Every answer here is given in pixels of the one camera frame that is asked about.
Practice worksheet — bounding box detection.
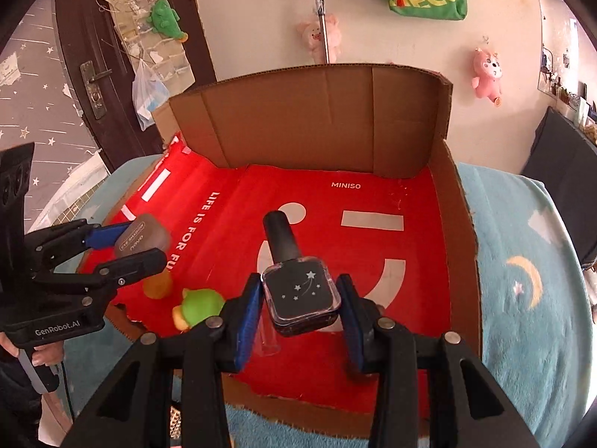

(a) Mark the table with dark cloth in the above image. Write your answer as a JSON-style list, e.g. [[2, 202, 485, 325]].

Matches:
[[520, 106, 597, 269]]

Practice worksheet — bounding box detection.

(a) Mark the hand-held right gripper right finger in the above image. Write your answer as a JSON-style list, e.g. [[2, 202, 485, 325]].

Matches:
[[337, 274, 542, 448]]

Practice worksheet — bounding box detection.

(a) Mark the brown eyeshadow case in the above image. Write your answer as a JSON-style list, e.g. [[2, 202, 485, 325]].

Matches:
[[114, 214, 171, 258]]

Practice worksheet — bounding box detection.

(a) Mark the dark brown door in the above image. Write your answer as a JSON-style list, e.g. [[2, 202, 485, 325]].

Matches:
[[53, 0, 218, 173]]

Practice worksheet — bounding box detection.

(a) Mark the white plastic bag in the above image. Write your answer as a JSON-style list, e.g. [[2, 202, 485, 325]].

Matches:
[[132, 60, 169, 131]]

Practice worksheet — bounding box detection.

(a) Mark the row of cosmetic bottles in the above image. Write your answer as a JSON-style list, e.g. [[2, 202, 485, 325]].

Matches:
[[553, 81, 597, 143]]

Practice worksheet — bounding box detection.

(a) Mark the beige hanging organizer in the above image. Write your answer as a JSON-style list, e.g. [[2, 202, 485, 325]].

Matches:
[[96, 0, 196, 94]]

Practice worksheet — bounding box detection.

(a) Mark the pink pig plush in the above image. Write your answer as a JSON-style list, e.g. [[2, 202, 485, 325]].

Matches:
[[298, 14, 342, 62]]

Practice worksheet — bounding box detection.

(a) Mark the metal door handle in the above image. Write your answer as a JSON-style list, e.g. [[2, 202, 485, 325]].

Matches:
[[79, 60, 113, 119]]

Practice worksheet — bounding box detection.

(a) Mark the green dinosaur plush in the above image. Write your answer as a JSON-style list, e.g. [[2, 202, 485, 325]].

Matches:
[[147, 0, 188, 43]]

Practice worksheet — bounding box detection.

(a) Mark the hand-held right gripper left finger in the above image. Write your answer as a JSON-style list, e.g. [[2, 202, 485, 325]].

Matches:
[[60, 273, 263, 448]]

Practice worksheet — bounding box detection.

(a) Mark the pink deer plush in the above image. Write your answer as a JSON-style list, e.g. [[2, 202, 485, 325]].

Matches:
[[471, 47, 504, 107]]

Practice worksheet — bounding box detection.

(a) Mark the wall mirror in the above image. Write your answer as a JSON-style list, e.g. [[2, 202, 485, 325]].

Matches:
[[541, 16, 581, 99]]

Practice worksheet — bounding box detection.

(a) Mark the orange dome soap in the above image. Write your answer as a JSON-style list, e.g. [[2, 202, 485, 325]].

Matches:
[[142, 271, 174, 299]]

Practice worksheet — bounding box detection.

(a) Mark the red paper bag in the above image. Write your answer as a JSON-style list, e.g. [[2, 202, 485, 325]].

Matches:
[[100, 133, 455, 409]]

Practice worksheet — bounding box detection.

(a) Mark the brown cardboard box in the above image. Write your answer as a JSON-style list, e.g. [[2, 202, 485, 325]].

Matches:
[[77, 63, 483, 444]]

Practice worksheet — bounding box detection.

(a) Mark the person's left hand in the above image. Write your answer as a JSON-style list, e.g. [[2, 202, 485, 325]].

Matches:
[[29, 340, 65, 368]]

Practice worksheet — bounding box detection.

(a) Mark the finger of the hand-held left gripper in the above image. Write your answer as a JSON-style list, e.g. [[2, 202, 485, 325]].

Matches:
[[25, 219, 134, 269], [30, 248, 168, 296]]

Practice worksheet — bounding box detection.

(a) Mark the black nail polish bottle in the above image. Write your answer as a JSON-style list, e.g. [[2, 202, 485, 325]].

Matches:
[[261, 211, 340, 337]]

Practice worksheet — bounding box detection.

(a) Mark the grey stick with orange cap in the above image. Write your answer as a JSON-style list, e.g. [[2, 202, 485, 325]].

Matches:
[[312, 0, 337, 64]]

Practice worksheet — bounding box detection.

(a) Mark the black cable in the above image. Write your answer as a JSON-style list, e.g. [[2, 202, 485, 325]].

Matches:
[[58, 361, 78, 425]]

